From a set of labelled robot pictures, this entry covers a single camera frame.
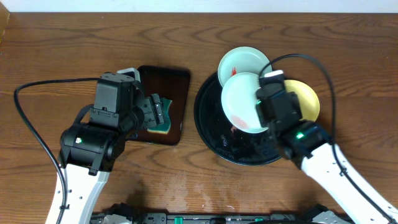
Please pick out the round black tray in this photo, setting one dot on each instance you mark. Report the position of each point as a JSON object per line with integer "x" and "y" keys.
{"x": 222, "y": 137}

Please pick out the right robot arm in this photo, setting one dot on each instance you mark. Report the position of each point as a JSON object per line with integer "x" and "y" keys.
{"x": 316, "y": 153}

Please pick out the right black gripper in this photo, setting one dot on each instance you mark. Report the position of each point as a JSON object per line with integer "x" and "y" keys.
{"x": 295, "y": 103}

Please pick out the yellow plate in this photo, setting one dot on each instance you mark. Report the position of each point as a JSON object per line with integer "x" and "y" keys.
{"x": 308, "y": 99}

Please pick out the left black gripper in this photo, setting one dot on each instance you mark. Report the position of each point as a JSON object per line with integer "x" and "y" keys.
{"x": 155, "y": 109}

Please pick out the green scouring sponge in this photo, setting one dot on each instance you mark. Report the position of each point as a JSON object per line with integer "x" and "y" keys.
{"x": 163, "y": 128}

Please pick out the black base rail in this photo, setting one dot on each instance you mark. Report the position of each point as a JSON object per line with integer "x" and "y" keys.
{"x": 123, "y": 213}

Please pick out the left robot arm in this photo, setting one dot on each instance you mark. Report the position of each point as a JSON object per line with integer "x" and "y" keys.
{"x": 89, "y": 150}

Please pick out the light blue plate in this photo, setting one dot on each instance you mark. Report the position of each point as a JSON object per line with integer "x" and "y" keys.
{"x": 239, "y": 101}
{"x": 239, "y": 60}

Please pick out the black rectangular tray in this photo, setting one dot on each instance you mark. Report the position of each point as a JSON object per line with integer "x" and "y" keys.
{"x": 172, "y": 85}

